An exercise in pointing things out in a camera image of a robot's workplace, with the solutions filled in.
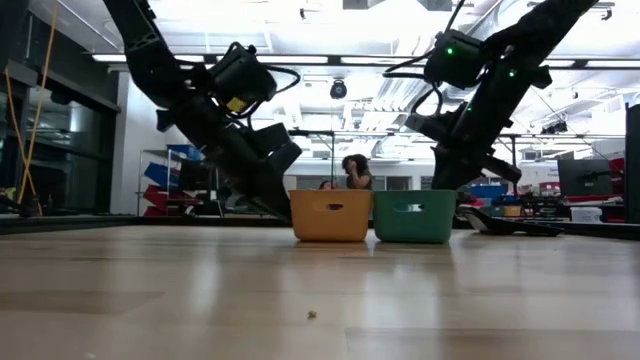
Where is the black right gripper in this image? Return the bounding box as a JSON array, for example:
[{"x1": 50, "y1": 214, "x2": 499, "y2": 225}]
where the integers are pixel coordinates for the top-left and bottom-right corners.
[{"x1": 432, "y1": 99, "x2": 523, "y2": 190}]

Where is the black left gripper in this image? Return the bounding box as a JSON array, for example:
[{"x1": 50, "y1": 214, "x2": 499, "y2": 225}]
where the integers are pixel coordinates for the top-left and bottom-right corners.
[{"x1": 199, "y1": 117, "x2": 293, "y2": 222}]

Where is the yellow plastic bin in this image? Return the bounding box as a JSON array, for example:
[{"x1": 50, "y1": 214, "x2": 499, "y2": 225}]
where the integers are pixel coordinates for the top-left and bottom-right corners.
[{"x1": 288, "y1": 188, "x2": 374, "y2": 243}]

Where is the teal plastic bin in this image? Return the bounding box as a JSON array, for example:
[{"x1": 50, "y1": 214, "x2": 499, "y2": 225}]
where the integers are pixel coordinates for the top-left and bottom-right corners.
[{"x1": 372, "y1": 189, "x2": 458, "y2": 245}]

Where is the blue crate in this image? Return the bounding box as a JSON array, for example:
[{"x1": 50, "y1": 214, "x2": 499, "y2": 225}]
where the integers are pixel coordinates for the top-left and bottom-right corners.
[{"x1": 468, "y1": 184, "x2": 509, "y2": 200}]

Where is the thin black metal stand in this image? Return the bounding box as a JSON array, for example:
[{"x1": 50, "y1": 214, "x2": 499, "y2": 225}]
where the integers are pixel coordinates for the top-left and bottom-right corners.
[{"x1": 287, "y1": 129, "x2": 336, "y2": 191}]

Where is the metal shelf rack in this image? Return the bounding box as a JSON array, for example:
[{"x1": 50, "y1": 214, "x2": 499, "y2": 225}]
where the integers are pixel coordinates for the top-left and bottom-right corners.
[{"x1": 135, "y1": 143, "x2": 224, "y2": 219}]

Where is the blue storage bin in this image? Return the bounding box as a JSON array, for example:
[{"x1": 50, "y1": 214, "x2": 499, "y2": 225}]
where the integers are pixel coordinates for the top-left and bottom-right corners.
[
  {"x1": 143, "y1": 162, "x2": 181, "y2": 189},
  {"x1": 167, "y1": 144, "x2": 206, "y2": 162}
]

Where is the red storage bin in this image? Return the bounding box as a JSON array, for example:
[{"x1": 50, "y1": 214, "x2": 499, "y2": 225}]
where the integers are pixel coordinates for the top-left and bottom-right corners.
[{"x1": 143, "y1": 184, "x2": 186, "y2": 210}]

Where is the black monitor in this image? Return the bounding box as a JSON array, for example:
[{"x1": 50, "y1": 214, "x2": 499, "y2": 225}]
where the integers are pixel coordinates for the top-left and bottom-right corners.
[{"x1": 557, "y1": 158, "x2": 615, "y2": 198}]

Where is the white box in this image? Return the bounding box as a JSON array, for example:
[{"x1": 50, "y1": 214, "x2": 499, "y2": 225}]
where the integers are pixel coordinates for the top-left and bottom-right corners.
[{"x1": 570, "y1": 206, "x2": 604, "y2": 224}]

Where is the long ceiling light strip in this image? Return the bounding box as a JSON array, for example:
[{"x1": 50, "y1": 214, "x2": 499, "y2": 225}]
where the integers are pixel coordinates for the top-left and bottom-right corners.
[
  {"x1": 542, "y1": 58, "x2": 640, "y2": 70},
  {"x1": 91, "y1": 53, "x2": 331, "y2": 66}
]

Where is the black panel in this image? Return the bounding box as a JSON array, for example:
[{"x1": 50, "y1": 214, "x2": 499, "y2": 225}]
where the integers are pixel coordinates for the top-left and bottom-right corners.
[{"x1": 624, "y1": 102, "x2": 640, "y2": 225}]

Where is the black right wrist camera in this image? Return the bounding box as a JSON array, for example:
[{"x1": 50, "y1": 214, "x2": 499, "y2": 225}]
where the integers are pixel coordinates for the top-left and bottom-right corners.
[{"x1": 404, "y1": 112, "x2": 451, "y2": 144}]

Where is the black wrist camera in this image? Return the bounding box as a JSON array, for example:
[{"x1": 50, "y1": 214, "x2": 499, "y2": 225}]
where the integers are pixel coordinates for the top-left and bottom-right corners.
[
  {"x1": 404, "y1": 112, "x2": 451, "y2": 144},
  {"x1": 249, "y1": 122, "x2": 304, "y2": 174}
]

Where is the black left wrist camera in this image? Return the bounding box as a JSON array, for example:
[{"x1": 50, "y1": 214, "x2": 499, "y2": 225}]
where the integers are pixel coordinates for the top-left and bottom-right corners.
[{"x1": 249, "y1": 122, "x2": 304, "y2": 174}]

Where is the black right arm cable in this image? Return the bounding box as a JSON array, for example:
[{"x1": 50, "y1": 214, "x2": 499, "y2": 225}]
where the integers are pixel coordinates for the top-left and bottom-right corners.
[{"x1": 382, "y1": 0, "x2": 469, "y2": 117}]

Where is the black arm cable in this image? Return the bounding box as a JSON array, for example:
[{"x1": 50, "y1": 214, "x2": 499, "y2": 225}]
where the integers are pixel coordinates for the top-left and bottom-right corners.
[
  {"x1": 382, "y1": 0, "x2": 469, "y2": 117},
  {"x1": 249, "y1": 64, "x2": 303, "y2": 121}
]

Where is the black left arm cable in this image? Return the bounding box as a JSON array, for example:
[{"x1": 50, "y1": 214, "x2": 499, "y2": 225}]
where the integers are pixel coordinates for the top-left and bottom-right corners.
[{"x1": 249, "y1": 64, "x2": 303, "y2": 121}]

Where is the yellow cable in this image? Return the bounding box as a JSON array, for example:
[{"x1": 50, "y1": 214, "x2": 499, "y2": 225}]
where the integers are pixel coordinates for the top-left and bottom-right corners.
[{"x1": 3, "y1": 0, "x2": 57, "y2": 217}]

